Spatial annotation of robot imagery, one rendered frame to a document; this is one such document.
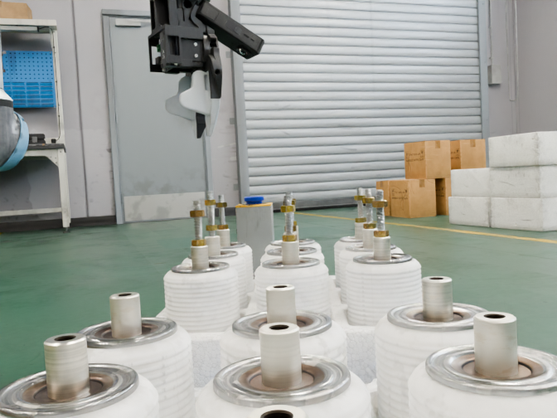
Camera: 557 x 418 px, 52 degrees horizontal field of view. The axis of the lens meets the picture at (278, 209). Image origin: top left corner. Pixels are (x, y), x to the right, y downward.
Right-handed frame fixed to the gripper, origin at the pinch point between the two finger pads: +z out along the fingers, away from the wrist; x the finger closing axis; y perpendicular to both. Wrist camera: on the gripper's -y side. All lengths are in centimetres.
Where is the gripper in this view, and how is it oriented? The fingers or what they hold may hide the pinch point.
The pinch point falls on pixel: (207, 128)
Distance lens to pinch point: 87.0
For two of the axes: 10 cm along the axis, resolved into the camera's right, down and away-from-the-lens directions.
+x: 5.2, 0.2, -8.5
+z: 0.5, 10.0, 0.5
